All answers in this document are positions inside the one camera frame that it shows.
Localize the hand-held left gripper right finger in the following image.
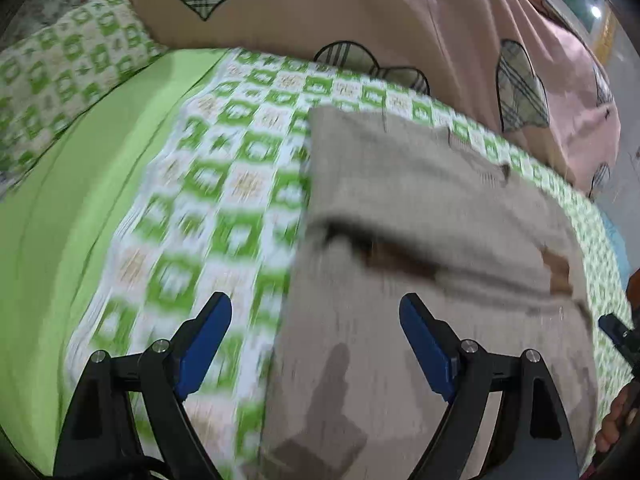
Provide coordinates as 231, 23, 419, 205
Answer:
399, 293, 584, 480

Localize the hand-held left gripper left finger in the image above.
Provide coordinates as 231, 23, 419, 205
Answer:
52, 292, 233, 480

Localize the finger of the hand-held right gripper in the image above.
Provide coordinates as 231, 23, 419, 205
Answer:
598, 313, 640, 358

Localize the beige knit sweater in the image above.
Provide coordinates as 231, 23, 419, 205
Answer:
240, 105, 602, 480

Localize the person's right hand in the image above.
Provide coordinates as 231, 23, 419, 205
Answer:
594, 378, 640, 455

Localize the light blue cloth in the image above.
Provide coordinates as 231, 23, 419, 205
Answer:
599, 209, 632, 283

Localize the green patterned bed sheet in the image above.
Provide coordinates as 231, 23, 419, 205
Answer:
0, 47, 635, 480

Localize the green patterned pillow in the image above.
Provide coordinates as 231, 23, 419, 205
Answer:
0, 0, 169, 183

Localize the pink duvet with plaid hearts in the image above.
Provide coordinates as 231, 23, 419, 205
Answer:
122, 0, 622, 201

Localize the gold framed wall picture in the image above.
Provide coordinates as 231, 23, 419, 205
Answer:
537, 0, 620, 57

